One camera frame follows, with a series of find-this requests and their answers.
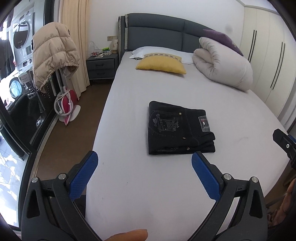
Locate beige puffer jacket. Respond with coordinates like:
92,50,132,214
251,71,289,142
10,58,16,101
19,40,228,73
32,22,80,91

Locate rolled white duvet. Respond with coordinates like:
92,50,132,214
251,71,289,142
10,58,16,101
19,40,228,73
193,37,253,92

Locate dark grey nightstand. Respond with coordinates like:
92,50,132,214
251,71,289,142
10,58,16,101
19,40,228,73
86,54,119,81

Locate white pillow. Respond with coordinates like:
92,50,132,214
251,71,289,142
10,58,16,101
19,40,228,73
129,46,194,65

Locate beige curtain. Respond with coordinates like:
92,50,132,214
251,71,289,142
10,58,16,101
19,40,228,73
58,0,90,97

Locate yellow cushion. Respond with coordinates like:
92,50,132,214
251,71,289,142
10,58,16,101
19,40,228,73
136,55,187,75

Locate white wardrobe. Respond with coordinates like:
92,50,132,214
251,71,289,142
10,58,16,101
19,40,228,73
240,5,295,130

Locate left hand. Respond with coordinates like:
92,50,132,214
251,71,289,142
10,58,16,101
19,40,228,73
105,229,148,241

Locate black denim pants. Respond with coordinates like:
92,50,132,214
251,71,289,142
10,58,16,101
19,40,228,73
147,101,216,155

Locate right hand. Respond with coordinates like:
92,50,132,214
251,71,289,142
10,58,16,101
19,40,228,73
268,179,295,226

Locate white wire basket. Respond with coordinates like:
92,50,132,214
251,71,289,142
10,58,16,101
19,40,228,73
88,41,112,58

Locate purple cushion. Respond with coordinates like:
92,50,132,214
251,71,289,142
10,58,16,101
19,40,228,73
203,29,243,56

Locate dark grey headboard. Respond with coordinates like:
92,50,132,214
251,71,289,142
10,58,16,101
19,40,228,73
118,13,209,54

